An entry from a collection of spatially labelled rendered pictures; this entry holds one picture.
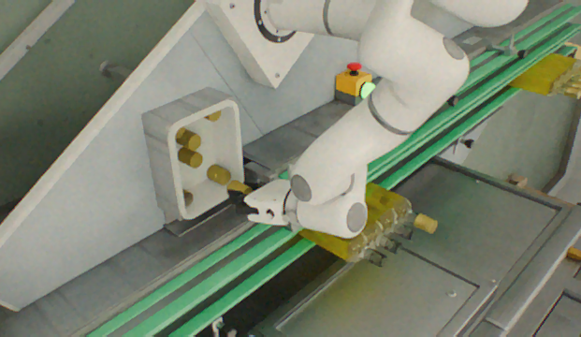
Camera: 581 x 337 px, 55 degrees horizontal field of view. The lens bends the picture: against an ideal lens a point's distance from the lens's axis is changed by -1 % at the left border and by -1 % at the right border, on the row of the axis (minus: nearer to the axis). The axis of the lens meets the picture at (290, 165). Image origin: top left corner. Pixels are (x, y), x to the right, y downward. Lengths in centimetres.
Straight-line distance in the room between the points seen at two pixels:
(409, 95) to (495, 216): 99
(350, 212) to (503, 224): 82
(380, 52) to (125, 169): 62
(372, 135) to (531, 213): 100
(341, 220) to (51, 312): 56
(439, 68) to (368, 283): 75
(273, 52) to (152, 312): 58
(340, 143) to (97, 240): 58
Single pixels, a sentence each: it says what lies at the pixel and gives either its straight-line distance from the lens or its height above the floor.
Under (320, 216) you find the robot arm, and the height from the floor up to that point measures 115.
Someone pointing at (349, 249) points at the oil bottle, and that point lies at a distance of 124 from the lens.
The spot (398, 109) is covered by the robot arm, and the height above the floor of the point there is 127.
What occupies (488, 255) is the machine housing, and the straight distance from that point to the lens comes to 156.
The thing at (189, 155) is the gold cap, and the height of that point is 81.
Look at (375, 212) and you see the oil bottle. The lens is 133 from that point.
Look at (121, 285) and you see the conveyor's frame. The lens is 114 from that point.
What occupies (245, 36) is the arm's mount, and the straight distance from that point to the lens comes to 116.
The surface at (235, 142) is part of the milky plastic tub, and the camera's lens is 119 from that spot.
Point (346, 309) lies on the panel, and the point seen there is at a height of 110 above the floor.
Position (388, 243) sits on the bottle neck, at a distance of 127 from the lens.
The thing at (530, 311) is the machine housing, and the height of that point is 140.
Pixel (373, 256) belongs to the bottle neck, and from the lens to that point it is 123.
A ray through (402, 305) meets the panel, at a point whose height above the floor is 118.
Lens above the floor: 163
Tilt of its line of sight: 36 degrees down
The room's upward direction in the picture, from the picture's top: 115 degrees clockwise
